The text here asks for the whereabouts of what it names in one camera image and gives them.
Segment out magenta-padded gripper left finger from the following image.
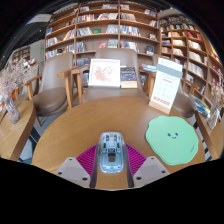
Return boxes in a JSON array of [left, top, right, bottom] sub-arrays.
[[54, 143, 101, 190]]

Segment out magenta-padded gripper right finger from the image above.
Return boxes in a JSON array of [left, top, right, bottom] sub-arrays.
[[123, 143, 171, 189]]

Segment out translucent light-blue computer mouse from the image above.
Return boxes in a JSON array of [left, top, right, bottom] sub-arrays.
[[97, 131, 127, 174]]

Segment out green smiley-face mouse pad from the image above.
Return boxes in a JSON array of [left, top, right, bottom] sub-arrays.
[[145, 115, 200, 166]]

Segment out brown armchair holding framed picture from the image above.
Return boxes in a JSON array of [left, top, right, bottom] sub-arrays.
[[70, 47, 156, 104]]

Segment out brown armchair holding book pile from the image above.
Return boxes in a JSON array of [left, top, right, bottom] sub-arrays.
[[151, 54, 201, 118]]

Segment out round side table, pink flowers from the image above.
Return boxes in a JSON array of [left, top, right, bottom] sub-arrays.
[[0, 99, 38, 162]]

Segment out white sign on wooden base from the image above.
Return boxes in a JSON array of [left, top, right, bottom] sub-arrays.
[[148, 57, 184, 115]]

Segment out round side table, beige flowers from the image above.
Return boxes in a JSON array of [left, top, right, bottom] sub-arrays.
[[194, 109, 224, 161]]

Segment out brown wooden-armed armchair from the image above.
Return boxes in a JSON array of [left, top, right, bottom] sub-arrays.
[[24, 51, 81, 126]]

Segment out pile of colourful books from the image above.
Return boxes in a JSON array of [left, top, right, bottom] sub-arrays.
[[188, 93, 212, 118]]

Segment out dark blue book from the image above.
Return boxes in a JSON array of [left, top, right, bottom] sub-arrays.
[[120, 66, 139, 90]]

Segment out glass vase with pink flowers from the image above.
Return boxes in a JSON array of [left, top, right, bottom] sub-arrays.
[[0, 58, 39, 125]]

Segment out white framed floral picture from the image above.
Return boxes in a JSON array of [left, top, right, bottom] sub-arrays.
[[87, 58, 122, 89]]

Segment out light-blue stack of books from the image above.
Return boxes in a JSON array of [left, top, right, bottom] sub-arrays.
[[143, 63, 158, 73]]

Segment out tall curved wooden bookshelf unit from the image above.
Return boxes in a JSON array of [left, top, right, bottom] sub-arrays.
[[158, 14, 224, 111]]

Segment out distant wooden bookshelf unit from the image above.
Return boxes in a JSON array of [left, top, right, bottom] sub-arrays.
[[11, 45, 32, 66]]

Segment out wide wooden bookshelf unit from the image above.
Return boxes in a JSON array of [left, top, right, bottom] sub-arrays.
[[44, 2, 160, 69]]

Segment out white hanging ceiling sign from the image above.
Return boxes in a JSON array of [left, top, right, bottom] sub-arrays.
[[25, 13, 53, 25]]

